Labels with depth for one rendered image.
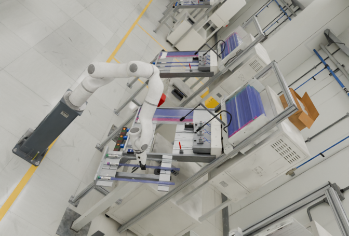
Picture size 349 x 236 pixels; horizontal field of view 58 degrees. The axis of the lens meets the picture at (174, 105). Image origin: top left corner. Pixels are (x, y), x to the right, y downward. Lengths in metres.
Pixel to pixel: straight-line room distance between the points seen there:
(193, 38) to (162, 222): 4.70
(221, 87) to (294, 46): 2.10
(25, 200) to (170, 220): 1.19
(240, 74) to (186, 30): 3.39
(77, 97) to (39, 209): 0.93
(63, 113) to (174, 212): 1.24
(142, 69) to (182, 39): 4.97
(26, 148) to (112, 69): 1.11
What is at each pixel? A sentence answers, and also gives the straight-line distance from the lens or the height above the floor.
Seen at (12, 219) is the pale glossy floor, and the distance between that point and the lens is 2.68.
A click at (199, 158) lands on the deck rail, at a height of 1.12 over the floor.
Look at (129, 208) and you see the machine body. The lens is 2.90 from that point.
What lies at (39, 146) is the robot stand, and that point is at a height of 0.18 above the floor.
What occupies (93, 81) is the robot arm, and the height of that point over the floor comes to 0.96.
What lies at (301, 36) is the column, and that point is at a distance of 5.48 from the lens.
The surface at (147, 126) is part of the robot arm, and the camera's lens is 1.99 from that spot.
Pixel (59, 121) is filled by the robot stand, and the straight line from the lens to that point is 2.61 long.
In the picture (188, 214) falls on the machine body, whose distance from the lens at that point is 2.87.
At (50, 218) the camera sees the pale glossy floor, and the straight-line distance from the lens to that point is 2.81.
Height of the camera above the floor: 2.25
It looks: 25 degrees down
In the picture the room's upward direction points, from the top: 49 degrees clockwise
